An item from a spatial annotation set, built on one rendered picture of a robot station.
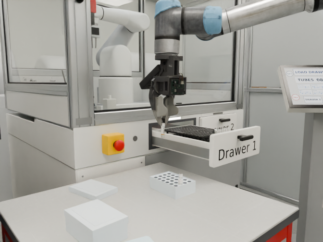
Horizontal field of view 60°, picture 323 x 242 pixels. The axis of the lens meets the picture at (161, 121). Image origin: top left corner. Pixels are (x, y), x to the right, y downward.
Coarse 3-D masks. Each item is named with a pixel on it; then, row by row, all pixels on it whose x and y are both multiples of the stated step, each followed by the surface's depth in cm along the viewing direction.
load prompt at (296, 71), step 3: (294, 69) 164; (297, 69) 164; (300, 69) 164; (303, 69) 164; (306, 69) 164; (309, 69) 164; (312, 69) 164; (315, 69) 164; (318, 69) 164; (321, 69) 163; (294, 72) 163; (297, 72) 163; (300, 72) 163; (303, 72) 163; (306, 72) 163; (309, 72) 163; (312, 72) 163; (315, 72) 163; (318, 72) 162; (321, 72) 162
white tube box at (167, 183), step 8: (152, 176) 91; (160, 176) 92; (168, 176) 92; (176, 176) 91; (152, 184) 89; (160, 184) 86; (168, 184) 83; (176, 184) 84; (184, 184) 83; (192, 184) 85; (160, 192) 87; (168, 192) 84; (176, 192) 81; (184, 192) 83; (192, 192) 86
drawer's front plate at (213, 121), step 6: (228, 114) 149; (234, 114) 152; (204, 120) 136; (210, 120) 139; (216, 120) 142; (234, 120) 153; (204, 126) 137; (210, 126) 140; (216, 126) 143; (222, 126) 146; (234, 126) 153
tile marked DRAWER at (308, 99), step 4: (304, 96) 154; (308, 96) 154; (312, 96) 154; (316, 96) 154; (320, 96) 153; (304, 100) 152; (308, 100) 152; (312, 100) 152; (316, 100) 152; (320, 100) 152
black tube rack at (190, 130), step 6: (186, 126) 126; (192, 126) 127; (198, 126) 126; (174, 132) 113; (180, 132) 112; (186, 132) 112; (192, 132) 112; (198, 132) 112; (204, 132) 112; (210, 132) 112; (192, 138) 114; (198, 138) 114; (204, 138) 114
